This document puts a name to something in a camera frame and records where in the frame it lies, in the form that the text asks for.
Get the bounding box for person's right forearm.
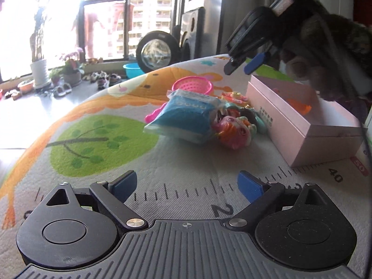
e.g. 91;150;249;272
299;13;372;105

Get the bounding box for yellow pink round toy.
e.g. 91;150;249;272
219;91;252;109

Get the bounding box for pink cardboard box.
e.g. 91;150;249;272
246;75;364;168

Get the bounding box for grey stacked appliances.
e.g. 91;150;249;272
171;0;221;60

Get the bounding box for pink toy basket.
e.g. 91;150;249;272
171;76;213;97

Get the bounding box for row of shoes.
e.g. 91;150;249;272
83;70;123;89

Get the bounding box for person's right hand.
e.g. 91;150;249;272
279;49;338;102

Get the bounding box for white sandals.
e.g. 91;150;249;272
52;83;73;97

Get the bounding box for hanging pink garment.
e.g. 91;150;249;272
71;1;135;59

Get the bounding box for pink shallow planter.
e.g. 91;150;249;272
17;80;35;94

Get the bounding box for small green potted plant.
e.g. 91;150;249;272
48;68;63;86

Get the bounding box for tall plant in white pot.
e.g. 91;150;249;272
26;0;61;89

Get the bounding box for pink flowering potted plant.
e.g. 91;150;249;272
60;48;86;86

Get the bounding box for round black mirror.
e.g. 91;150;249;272
136;31;182;73

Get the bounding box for printed play mat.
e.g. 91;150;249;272
0;54;372;279

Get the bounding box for blue plastic packet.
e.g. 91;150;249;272
143;90;226;145

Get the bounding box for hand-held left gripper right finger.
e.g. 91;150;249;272
228;171;332;230

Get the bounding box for blue plastic basin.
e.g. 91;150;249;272
123;63;144;79

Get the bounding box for pink orange doll toy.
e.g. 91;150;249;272
212;116;258;151

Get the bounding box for dark curtain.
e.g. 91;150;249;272
219;0;262;57

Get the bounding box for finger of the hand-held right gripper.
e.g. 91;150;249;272
224;56;246;75
243;51;269;75

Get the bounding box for black window frame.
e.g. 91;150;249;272
0;0;178;83

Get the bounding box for teal toy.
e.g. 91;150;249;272
227;105;271;134

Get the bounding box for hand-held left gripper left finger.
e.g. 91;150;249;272
38;170;149;231

